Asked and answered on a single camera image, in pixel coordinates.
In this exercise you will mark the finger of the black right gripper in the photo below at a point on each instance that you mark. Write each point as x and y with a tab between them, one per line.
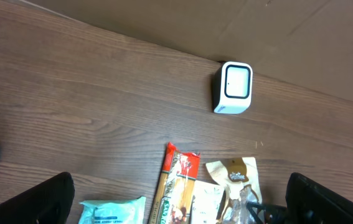
266	213

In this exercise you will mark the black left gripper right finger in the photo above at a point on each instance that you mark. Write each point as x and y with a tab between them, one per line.
310	202

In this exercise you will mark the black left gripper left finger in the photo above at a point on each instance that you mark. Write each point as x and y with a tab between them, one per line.
49	202

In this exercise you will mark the brown white snack bag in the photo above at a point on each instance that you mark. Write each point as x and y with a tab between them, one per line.
239	178

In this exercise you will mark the white Pantene tube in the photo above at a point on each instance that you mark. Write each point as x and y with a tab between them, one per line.
206	203

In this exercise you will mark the teal wipes packet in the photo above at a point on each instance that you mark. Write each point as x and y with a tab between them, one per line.
113	211

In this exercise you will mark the red San Remo spaghetti pack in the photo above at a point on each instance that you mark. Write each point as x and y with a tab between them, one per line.
173	200

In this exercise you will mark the white barcode scanner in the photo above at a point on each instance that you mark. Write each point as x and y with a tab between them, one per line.
232	88

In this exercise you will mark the brown cardboard backdrop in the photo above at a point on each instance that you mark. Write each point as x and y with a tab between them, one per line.
308	43

